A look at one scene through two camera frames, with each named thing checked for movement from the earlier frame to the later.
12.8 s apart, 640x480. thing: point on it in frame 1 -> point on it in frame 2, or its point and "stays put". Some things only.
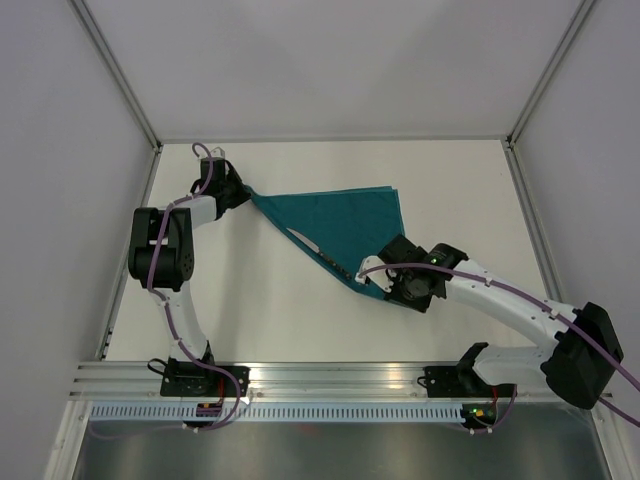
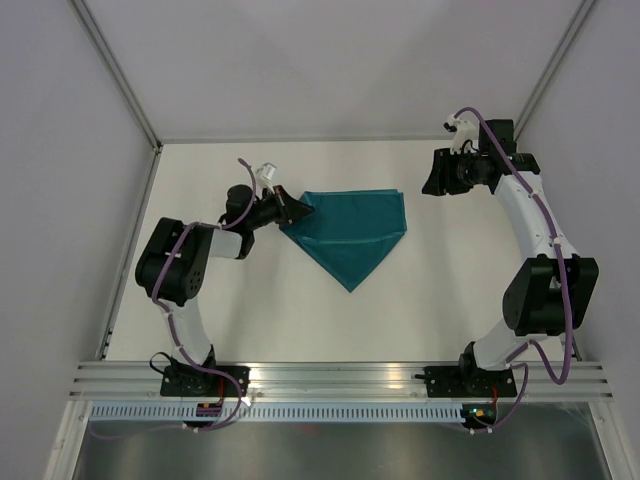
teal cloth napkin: x=346 y=226 stays put
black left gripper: x=244 y=193 -> x=288 y=208
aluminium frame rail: x=140 y=380 stays put
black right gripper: x=421 y=304 -> x=438 y=184
